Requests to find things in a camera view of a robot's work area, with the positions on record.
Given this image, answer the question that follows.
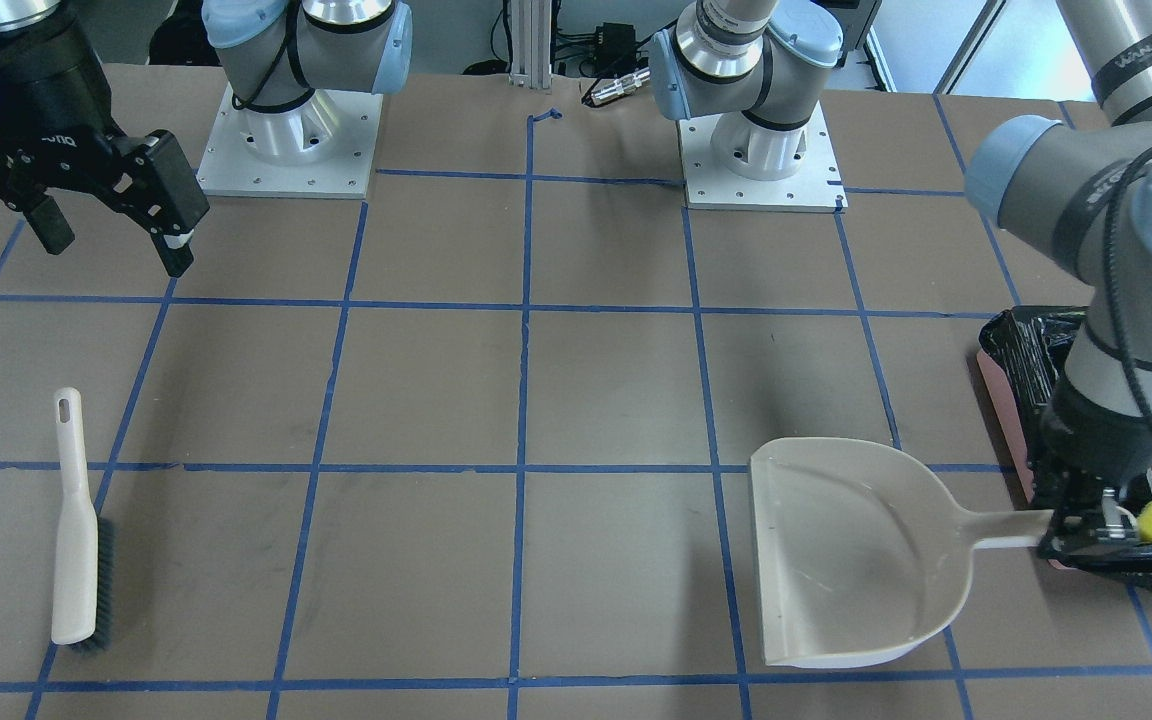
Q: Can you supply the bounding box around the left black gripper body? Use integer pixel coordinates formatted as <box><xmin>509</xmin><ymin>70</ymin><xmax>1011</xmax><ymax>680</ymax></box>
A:
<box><xmin>1032</xmin><ymin>381</ymin><xmax>1152</xmax><ymax>561</ymax></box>

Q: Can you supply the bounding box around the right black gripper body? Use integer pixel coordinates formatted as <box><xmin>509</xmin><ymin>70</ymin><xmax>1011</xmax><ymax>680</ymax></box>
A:
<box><xmin>0</xmin><ymin>20</ymin><xmax>209</xmax><ymax>240</ymax></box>

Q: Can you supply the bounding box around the beige plastic dustpan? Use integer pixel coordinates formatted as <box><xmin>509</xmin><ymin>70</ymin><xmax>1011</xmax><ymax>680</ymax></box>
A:
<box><xmin>749</xmin><ymin>437</ymin><xmax>1052</xmax><ymax>669</ymax></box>

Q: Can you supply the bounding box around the beige hand brush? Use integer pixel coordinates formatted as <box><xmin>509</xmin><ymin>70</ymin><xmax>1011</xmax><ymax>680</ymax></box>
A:
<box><xmin>50</xmin><ymin>387</ymin><xmax>114</xmax><ymax>653</ymax></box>

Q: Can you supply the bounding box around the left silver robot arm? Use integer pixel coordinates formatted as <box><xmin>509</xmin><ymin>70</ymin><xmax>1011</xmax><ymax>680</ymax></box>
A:
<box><xmin>649</xmin><ymin>1</ymin><xmax>1152</xmax><ymax>571</ymax></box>

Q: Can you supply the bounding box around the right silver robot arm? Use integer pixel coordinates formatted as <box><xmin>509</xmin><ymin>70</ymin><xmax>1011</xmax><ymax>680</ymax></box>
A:
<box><xmin>0</xmin><ymin>1</ymin><xmax>412</xmax><ymax>276</ymax></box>

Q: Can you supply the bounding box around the pink bin with black bag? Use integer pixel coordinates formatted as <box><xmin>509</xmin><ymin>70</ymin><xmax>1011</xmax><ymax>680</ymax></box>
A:
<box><xmin>979</xmin><ymin>305</ymin><xmax>1152</xmax><ymax>593</ymax></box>

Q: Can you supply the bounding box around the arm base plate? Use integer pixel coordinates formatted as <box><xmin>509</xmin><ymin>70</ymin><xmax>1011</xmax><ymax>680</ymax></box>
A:
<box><xmin>677</xmin><ymin>104</ymin><xmax>849</xmax><ymax>213</ymax></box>
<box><xmin>197</xmin><ymin>88</ymin><xmax>385</xmax><ymax>200</ymax></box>

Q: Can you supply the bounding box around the aluminium frame post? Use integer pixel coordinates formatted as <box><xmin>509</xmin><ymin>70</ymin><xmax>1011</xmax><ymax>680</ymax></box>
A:
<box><xmin>502</xmin><ymin>1</ymin><xmax>556</xmax><ymax>94</ymax></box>

